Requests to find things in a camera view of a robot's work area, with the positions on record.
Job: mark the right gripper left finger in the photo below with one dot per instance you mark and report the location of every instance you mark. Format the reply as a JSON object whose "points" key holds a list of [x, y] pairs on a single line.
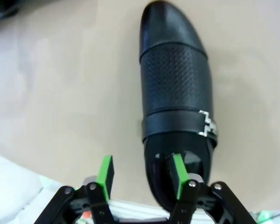
{"points": [[105, 177]]}

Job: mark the black leather buckle shoe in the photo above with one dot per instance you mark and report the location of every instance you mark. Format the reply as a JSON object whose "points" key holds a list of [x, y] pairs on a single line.
{"points": [[175, 81]]}

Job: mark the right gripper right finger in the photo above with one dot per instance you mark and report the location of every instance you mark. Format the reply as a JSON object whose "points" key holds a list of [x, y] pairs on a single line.
{"points": [[180, 182]]}

